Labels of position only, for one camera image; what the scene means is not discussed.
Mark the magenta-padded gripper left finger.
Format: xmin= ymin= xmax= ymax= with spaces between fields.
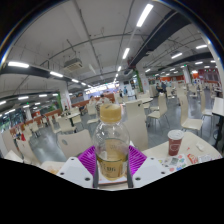
xmin=56 ymin=145 xmax=99 ymax=190

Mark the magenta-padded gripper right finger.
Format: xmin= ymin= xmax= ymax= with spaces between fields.
xmin=126 ymin=145 xmax=169 ymax=190

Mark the clear bottle with yellow cap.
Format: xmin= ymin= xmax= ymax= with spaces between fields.
xmin=92 ymin=103 xmax=131 ymax=182

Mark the colourful sticker sheet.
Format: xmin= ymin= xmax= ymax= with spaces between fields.
xmin=158 ymin=153 xmax=189 ymax=174

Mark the beige chair with round hole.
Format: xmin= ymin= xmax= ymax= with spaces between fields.
xmin=124 ymin=114 xmax=149 ymax=152
xmin=56 ymin=129 xmax=94 ymax=159

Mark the red paper cup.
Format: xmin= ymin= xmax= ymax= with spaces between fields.
xmin=167 ymin=129 xmax=185 ymax=157

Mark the red sauce packet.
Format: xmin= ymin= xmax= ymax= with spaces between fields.
xmin=187 ymin=153 xmax=199 ymax=165

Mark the clear plastic packet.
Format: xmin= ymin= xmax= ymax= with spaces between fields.
xmin=198 ymin=153 xmax=214 ymax=164

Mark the group of beige chairs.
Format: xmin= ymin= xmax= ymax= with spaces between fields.
xmin=0 ymin=83 xmax=224 ymax=161

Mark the person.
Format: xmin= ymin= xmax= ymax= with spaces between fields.
xmin=98 ymin=94 xmax=111 ymax=106
xmin=160 ymin=81 xmax=168 ymax=94
xmin=88 ymin=95 xmax=98 ymax=106

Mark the white rectangular table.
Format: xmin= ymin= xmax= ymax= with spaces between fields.
xmin=211 ymin=96 xmax=224 ymax=151

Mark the ceiling air conditioner unit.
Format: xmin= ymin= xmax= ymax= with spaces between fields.
xmin=63 ymin=57 xmax=84 ymax=72

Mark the group of ceiling lights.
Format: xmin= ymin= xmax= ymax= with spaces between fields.
xmin=0 ymin=3 xmax=218 ymax=114

